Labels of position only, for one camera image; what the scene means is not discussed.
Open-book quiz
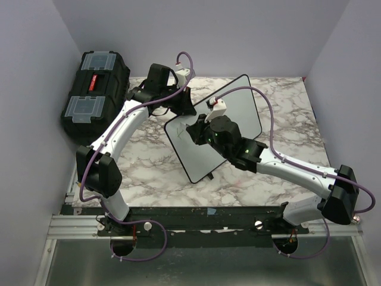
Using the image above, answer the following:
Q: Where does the black plastic toolbox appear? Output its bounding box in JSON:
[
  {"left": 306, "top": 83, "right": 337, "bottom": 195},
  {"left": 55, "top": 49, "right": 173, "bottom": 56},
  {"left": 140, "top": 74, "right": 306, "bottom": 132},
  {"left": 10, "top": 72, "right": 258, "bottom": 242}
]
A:
[{"left": 60, "top": 51, "right": 130, "bottom": 145}]

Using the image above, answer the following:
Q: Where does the blue tape piece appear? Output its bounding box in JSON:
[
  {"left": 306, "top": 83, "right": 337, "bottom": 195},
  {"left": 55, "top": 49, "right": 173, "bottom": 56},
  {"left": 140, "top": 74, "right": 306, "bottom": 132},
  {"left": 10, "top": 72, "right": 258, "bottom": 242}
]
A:
[{"left": 207, "top": 207, "right": 217, "bottom": 216}]

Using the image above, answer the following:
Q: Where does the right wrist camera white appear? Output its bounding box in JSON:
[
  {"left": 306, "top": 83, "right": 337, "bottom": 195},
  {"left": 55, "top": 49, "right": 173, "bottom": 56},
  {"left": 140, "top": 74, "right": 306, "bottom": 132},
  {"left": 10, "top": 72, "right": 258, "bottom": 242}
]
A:
[{"left": 205, "top": 97, "right": 227, "bottom": 123}]

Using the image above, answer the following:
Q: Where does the white whiteboard black frame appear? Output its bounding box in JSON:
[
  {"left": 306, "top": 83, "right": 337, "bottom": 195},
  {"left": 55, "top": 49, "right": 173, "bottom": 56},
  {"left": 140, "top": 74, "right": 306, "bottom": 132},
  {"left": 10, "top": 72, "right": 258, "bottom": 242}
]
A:
[{"left": 164, "top": 74, "right": 264, "bottom": 184}]

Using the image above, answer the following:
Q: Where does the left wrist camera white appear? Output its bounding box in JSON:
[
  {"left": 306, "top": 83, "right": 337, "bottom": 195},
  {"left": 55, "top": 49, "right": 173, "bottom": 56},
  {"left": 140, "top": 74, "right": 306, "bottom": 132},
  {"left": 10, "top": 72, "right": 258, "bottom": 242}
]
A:
[{"left": 175, "top": 69, "right": 191, "bottom": 88}]

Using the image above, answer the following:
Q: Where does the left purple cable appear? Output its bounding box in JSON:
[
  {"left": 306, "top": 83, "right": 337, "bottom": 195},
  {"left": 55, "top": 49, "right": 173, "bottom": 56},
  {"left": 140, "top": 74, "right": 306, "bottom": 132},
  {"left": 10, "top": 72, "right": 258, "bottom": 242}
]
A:
[{"left": 77, "top": 52, "right": 196, "bottom": 263}]

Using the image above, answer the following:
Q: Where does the purple cable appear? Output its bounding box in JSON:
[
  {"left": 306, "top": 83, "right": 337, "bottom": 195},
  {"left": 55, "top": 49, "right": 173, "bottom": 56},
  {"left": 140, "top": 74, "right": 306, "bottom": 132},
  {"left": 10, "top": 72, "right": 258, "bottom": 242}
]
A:
[
  {"left": 77, "top": 52, "right": 196, "bottom": 263},
  {"left": 208, "top": 86, "right": 376, "bottom": 260}
]

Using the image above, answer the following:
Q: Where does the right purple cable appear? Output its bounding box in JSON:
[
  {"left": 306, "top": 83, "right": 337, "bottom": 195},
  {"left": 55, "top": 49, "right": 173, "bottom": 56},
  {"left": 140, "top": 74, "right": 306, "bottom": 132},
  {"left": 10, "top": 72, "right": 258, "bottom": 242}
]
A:
[{"left": 208, "top": 86, "right": 376, "bottom": 260}]

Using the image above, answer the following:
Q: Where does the aluminium extrusion frame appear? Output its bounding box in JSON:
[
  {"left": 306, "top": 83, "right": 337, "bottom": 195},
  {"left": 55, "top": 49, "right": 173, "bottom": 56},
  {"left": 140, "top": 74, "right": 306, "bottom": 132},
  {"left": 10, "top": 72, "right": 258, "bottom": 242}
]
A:
[{"left": 47, "top": 215, "right": 98, "bottom": 240}]

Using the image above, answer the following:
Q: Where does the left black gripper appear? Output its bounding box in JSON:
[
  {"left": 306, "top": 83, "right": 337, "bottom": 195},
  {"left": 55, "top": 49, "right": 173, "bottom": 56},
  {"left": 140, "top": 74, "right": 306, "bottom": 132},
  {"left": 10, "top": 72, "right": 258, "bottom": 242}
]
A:
[{"left": 159, "top": 83, "right": 195, "bottom": 116}]

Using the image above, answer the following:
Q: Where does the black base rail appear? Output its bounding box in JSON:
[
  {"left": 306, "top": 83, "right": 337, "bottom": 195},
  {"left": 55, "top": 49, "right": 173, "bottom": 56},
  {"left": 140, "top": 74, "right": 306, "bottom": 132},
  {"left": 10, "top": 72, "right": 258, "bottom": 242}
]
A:
[{"left": 98, "top": 206, "right": 308, "bottom": 248}]

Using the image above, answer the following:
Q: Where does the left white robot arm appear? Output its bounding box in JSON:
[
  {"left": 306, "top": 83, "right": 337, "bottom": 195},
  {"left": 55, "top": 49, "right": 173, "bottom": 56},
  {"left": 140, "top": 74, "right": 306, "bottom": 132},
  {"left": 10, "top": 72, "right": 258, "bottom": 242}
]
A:
[{"left": 76, "top": 63, "right": 196, "bottom": 235}]

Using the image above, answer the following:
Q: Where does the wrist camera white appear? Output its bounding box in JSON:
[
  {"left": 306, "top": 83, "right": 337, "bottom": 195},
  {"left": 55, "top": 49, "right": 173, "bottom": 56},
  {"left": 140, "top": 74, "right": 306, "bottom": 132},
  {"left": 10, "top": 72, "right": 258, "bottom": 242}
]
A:
[
  {"left": 175, "top": 69, "right": 191, "bottom": 88},
  {"left": 205, "top": 97, "right": 227, "bottom": 123}
]

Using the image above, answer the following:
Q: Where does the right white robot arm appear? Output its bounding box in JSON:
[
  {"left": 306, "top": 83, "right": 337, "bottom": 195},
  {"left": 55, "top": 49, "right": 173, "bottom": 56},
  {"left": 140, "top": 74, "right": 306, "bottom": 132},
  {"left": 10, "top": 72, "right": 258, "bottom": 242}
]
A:
[{"left": 186, "top": 114, "right": 359, "bottom": 234}]

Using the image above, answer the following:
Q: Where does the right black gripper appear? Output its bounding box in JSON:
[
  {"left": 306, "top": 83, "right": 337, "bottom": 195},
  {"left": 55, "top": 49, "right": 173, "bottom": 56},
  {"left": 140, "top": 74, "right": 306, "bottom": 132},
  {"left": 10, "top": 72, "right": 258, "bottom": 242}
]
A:
[{"left": 187, "top": 113, "right": 230, "bottom": 159}]

